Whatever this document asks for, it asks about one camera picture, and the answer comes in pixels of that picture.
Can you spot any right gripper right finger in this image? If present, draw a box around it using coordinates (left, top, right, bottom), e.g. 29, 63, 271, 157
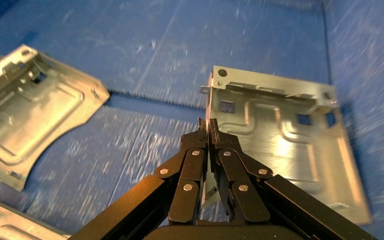
209, 118, 378, 240

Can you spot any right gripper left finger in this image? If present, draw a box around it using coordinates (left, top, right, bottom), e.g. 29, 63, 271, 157
68, 117, 210, 240

